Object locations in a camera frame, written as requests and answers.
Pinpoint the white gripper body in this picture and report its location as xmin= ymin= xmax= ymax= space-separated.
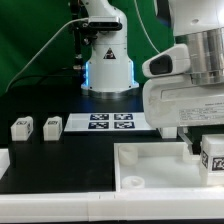
xmin=143 ymin=75 xmax=224 ymax=128

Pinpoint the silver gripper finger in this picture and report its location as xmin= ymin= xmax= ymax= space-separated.
xmin=177 ymin=127 xmax=193 ymax=155

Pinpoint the white square tabletop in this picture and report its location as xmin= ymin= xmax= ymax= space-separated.
xmin=114 ymin=142 xmax=224 ymax=191

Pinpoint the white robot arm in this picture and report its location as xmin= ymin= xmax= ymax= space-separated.
xmin=81 ymin=0 xmax=224 ymax=135

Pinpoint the white sheet with tags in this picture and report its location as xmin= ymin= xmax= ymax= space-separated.
xmin=64 ymin=112 xmax=152 ymax=132

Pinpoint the white front fence bar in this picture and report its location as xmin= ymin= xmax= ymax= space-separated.
xmin=0 ymin=188 xmax=224 ymax=223

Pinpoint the white fence bar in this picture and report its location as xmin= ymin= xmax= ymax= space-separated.
xmin=0 ymin=149 xmax=10 ymax=179
xmin=0 ymin=188 xmax=224 ymax=223

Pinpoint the white left fence bar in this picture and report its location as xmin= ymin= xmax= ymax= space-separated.
xmin=0 ymin=149 xmax=10 ymax=179

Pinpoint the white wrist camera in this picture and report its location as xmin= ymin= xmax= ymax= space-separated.
xmin=142 ymin=44 xmax=191 ymax=78

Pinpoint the grey cable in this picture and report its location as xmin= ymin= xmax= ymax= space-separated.
xmin=5 ymin=17 xmax=90 ymax=94

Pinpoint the black cable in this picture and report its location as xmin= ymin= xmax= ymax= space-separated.
xmin=5 ymin=73 xmax=84 ymax=93

